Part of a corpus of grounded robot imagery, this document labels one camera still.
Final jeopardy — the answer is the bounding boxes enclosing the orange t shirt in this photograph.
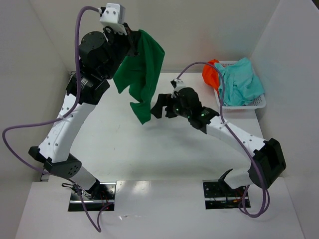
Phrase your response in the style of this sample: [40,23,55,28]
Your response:
[202,64,220,95]

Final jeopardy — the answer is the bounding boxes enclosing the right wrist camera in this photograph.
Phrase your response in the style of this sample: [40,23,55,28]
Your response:
[170,78,186,93]

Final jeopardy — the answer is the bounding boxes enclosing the purple cable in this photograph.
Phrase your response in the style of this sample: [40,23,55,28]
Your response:
[175,61,270,219]
[1,5,110,233]

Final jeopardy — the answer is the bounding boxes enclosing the green t shirt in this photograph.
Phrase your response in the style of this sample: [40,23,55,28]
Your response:
[113,29,165,124]

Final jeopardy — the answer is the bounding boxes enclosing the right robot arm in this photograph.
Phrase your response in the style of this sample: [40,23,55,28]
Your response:
[151,87,287,190]

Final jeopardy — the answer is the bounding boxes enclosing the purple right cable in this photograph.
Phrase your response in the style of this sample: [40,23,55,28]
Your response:
[175,61,270,219]

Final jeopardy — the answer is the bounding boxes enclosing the teal t shirt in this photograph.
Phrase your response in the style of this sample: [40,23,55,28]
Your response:
[215,57,265,107]

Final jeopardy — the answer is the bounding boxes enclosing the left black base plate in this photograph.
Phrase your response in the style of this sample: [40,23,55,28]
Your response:
[62,182,116,212]

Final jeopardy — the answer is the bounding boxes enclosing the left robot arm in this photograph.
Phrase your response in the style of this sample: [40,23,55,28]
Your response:
[28,23,141,199]

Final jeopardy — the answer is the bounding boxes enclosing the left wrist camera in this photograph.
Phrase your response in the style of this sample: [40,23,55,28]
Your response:
[100,3,126,25]

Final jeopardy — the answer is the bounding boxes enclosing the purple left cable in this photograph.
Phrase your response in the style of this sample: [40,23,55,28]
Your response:
[1,5,110,233]

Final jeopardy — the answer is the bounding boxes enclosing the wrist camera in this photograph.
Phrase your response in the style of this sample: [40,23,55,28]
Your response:
[170,78,186,93]
[100,3,126,25]

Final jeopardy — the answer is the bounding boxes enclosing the white plastic basket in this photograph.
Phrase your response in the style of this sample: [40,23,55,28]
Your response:
[219,61,266,111]

